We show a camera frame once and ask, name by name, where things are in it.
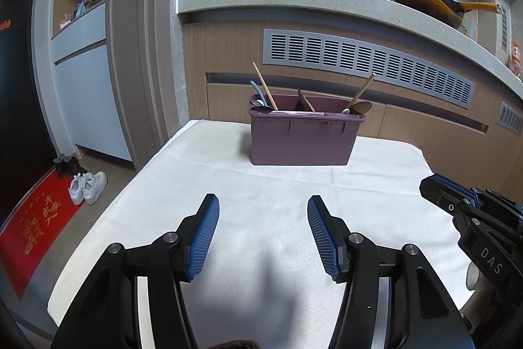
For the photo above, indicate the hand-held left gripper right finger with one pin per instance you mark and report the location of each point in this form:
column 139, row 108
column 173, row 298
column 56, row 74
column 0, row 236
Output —
column 322, row 238

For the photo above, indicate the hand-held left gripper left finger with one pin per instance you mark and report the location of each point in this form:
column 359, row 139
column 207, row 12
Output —
column 202, row 242

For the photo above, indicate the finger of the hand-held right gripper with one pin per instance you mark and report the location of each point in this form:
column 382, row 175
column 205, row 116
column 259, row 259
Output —
column 496, row 200
column 439, row 193

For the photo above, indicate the purple plastic utensil holder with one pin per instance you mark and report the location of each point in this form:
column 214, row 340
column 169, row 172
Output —
column 302, row 140

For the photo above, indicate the light blue spoon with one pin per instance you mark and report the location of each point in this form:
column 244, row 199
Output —
column 257, row 90

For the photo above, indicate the wooden chopstick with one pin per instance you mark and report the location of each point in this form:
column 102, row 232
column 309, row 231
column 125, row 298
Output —
column 264, row 85

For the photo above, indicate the white tablecloth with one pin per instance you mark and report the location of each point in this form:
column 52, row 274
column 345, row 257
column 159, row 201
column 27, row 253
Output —
column 265, row 185

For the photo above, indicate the short grey vent grille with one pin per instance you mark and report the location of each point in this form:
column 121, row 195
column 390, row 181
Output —
column 508, row 118

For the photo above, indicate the wooden spoon head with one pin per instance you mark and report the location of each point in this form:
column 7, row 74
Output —
column 363, row 107

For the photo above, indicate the white sneaker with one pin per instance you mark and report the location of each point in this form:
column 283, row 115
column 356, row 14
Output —
column 96, row 185
column 77, row 191

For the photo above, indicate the orange hanging ornament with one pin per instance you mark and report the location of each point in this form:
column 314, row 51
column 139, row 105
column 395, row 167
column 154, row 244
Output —
column 517, row 58

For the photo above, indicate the long grey vent grille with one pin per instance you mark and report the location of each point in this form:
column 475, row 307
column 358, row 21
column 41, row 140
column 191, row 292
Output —
column 367, row 58

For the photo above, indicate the pair of dark shoes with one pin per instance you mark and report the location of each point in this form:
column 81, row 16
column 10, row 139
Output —
column 67, row 165

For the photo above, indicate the red door mat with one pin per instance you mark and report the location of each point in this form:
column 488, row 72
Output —
column 36, row 226

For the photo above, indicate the pale blue shelf cabinet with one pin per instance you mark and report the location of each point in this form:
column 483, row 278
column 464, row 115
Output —
column 94, row 95

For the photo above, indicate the wooden cabinet front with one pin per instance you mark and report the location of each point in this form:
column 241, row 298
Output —
column 229, row 54

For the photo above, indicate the yellow frying pan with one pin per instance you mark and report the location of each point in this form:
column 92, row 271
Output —
column 429, row 3

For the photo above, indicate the small household items pile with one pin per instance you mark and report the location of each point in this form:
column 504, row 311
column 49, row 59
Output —
column 81, row 9

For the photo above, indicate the brown door frame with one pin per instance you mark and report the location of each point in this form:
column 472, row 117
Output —
column 143, row 46

